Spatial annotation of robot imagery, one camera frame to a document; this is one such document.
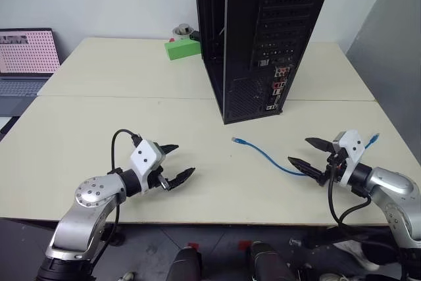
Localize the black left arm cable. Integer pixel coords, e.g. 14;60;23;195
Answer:
87;128;143;264

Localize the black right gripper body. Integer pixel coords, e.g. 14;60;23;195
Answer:
316;147;350;188

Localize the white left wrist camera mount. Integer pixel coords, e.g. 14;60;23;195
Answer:
129;140;166;193

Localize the blue ethernet cable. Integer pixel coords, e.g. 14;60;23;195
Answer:
231;132;382;176

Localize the grey laptop with pink screen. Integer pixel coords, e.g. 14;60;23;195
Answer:
0;28;62;99

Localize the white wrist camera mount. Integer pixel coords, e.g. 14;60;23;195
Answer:
332;130;366;187
129;140;166;193

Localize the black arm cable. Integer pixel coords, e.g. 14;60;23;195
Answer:
87;128;143;264
326;154;374;230

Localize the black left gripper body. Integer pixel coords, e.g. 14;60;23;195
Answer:
146;142;172;192

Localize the white shoe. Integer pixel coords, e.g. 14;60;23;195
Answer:
334;240;382;272

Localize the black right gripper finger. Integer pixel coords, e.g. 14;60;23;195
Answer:
287;156;322;182
305;137;334;153

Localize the black computer tower case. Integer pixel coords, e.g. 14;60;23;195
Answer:
193;0;338;126

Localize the grey partition panel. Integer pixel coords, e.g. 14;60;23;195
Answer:
344;0;421;152

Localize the green rectangular box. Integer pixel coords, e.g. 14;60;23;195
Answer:
164;38;203;62

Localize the dark rounded shape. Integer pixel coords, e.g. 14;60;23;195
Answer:
165;246;203;281
247;241;297;281

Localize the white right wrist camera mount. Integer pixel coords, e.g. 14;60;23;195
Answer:
332;130;366;187

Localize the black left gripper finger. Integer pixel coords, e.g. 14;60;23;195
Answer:
159;143;180;156
166;167;196;192

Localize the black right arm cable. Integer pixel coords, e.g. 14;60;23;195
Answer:
326;154;374;230

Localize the round silver metal container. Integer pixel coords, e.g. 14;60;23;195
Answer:
172;23;195;43

